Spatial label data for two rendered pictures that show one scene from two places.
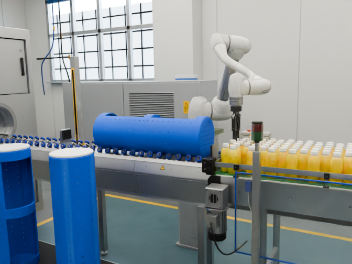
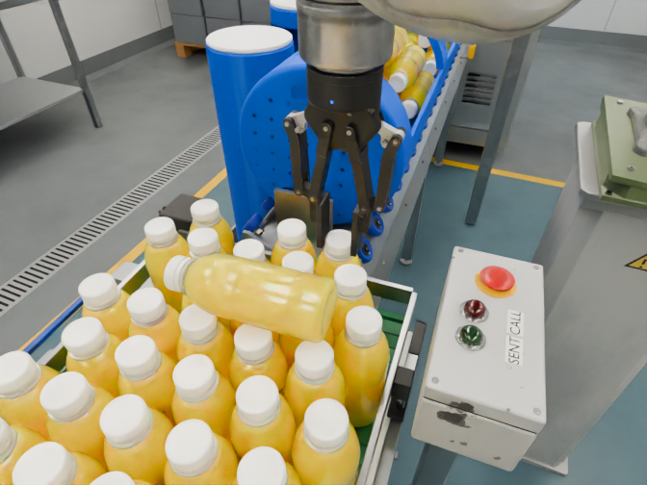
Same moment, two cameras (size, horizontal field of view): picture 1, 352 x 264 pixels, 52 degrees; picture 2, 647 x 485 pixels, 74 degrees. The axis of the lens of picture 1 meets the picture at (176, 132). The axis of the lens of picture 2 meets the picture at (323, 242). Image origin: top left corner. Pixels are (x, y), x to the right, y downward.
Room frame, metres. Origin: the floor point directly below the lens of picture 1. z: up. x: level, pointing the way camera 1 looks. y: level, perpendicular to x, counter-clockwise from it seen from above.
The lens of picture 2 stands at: (2.35, -0.83, 1.44)
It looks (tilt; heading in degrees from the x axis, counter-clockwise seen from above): 41 degrees down; 83
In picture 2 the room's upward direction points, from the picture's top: straight up
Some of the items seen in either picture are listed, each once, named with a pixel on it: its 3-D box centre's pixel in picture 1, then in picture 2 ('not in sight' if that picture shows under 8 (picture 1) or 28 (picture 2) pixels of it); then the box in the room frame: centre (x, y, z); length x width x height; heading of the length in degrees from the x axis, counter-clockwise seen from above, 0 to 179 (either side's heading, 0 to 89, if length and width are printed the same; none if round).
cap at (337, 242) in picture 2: not in sight; (339, 243); (2.43, -0.41, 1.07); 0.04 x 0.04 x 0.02
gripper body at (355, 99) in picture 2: (235, 112); (343, 107); (2.43, -0.41, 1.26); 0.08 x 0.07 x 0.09; 153
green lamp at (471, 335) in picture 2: not in sight; (471, 334); (2.52, -0.60, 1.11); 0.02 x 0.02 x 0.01
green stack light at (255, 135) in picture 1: (256, 135); not in sight; (1.90, -0.43, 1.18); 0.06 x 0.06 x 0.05
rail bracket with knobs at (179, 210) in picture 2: (209, 165); (194, 230); (2.20, -0.20, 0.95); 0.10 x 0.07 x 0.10; 153
